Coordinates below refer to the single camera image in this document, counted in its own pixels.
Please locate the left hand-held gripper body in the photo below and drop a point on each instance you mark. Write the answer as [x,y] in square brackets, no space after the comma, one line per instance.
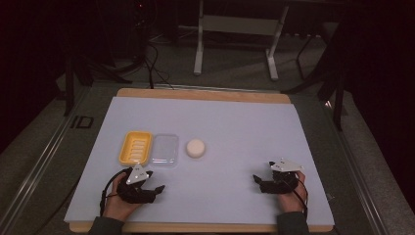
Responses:
[133,192]

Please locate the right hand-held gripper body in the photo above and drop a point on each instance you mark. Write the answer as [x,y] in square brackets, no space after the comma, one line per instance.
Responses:
[281,181]

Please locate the person's left hand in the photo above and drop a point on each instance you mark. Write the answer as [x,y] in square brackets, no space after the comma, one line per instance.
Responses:
[119,204]

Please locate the person's right hand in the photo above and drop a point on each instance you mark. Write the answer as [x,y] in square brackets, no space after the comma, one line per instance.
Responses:
[292,200]

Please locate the clear plastic lid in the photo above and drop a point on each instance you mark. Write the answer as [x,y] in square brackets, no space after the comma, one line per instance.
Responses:
[164,150]

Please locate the yellow soap dish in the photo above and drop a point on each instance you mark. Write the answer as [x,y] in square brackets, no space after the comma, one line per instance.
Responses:
[135,148]

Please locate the white table mat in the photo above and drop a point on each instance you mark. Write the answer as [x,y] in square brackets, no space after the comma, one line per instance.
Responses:
[235,137]

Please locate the round white soap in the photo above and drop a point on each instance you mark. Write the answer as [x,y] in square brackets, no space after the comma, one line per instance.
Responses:
[195,148]

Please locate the wooden table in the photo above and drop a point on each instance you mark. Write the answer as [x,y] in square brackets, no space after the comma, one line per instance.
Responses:
[202,94]

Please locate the black metal stand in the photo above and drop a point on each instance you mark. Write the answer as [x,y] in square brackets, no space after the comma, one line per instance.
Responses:
[331,84]

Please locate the black tripod stand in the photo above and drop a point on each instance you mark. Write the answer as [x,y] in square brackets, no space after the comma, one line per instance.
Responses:
[83,70]

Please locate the metal floor rail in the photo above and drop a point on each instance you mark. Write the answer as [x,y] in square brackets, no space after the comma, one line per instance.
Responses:
[39,169]
[355,169]

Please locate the white metal stand frame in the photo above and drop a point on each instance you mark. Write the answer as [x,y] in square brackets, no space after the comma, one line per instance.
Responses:
[239,24]

